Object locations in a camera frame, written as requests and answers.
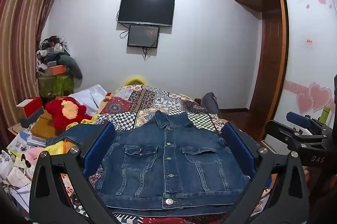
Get yellow headboard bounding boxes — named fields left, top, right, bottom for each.
left=122, top=75, right=148, bottom=87

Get pink cloth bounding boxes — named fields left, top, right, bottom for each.
left=28, top=146, right=44, bottom=161

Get white pillow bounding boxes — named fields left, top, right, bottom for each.
left=68, top=84, right=108, bottom=115

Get green bottle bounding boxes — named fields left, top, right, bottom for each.
left=319, top=106, right=331, bottom=124

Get blue denim jacket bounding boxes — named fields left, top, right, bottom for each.
left=46, top=111, right=260, bottom=216

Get brown cardboard folder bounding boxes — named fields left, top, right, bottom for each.
left=30, top=111, right=64, bottom=140

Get red plush toy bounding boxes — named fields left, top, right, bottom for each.
left=45, top=97, right=92, bottom=133

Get patchwork printed blanket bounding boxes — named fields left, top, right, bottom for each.
left=60, top=84, right=271, bottom=224

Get pile of papers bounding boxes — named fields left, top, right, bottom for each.
left=0, top=129, right=53, bottom=203

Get dark grey box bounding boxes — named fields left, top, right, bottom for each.
left=20, top=107, right=45, bottom=128

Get green cloth covered cabinet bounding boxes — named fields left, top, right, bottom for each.
left=37, top=72, right=74, bottom=98

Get grey bag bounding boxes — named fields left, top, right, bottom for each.
left=201, top=92, right=223, bottom=119

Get black wall television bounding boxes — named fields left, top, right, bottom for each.
left=117, top=0, right=175, bottom=27

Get yellow fleece blanket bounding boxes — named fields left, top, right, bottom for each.
left=47, top=113, right=106, bottom=156

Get orange cartoon bed sheet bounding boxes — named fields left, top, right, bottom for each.
left=104, top=92, right=119, bottom=103

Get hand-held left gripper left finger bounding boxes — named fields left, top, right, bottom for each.
left=29, top=122, right=124, bottom=224

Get orange box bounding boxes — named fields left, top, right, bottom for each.
left=45, top=65, right=66, bottom=75

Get pile of household clutter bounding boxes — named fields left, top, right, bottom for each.
left=35, top=35, right=70, bottom=74

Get striped brown curtain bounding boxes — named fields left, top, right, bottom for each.
left=0, top=0, right=67, bottom=135

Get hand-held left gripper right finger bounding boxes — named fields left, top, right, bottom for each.
left=222, top=122, right=310, bottom=224

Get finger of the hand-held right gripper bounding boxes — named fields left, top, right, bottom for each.
left=286, top=112, right=332, bottom=135
left=264, top=120, right=325, bottom=146

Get red and white box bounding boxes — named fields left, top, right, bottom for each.
left=16, top=97, right=44, bottom=117

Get black television cable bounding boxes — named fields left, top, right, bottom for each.
left=116, top=11, right=129, bottom=39

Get small black wall monitor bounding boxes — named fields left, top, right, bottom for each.
left=127, top=25, right=160, bottom=49

